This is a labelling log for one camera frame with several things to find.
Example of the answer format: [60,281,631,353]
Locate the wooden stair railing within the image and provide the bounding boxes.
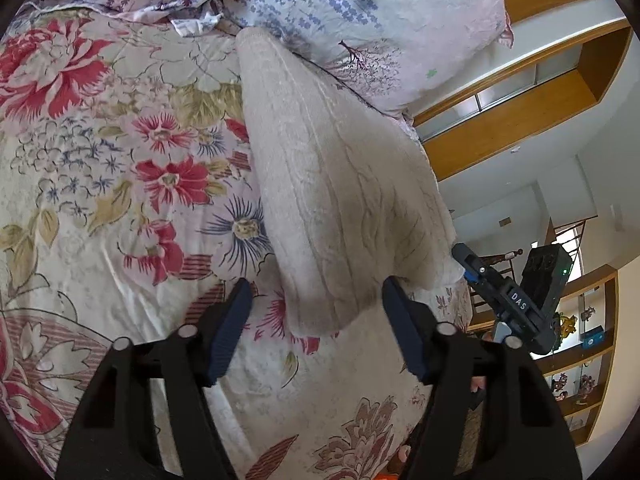
[547,216,599,282]

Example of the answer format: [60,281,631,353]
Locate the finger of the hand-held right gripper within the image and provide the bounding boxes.
[452,242,494,287]

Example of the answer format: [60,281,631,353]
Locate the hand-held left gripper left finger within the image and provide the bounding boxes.
[55,277,254,480]

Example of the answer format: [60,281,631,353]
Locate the pink pillow with tree print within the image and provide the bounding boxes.
[220,0,516,122]

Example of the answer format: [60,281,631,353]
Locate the wooden wardrobe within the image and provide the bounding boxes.
[413,0,635,182]

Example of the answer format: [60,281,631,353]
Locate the cream cable-knit sweater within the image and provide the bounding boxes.
[235,26,464,339]

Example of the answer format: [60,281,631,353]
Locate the floral bed sheet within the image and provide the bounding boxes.
[0,4,475,480]

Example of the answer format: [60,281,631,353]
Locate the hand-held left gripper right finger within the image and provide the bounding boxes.
[382,276,584,480]

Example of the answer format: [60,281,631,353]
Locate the wooden display shelf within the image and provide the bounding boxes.
[537,264,622,447]

